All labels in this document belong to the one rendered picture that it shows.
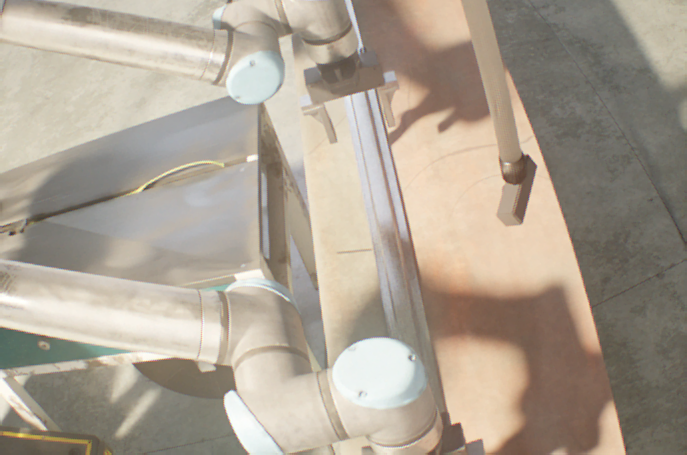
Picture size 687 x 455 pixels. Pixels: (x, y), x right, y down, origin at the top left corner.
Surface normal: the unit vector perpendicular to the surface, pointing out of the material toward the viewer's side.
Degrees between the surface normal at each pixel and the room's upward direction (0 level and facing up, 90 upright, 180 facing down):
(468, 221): 0
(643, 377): 0
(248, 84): 93
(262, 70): 93
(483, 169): 0
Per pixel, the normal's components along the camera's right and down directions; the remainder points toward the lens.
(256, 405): -0.23, -0.58
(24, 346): 0.07, 0.68
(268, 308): 0.29, -0.77
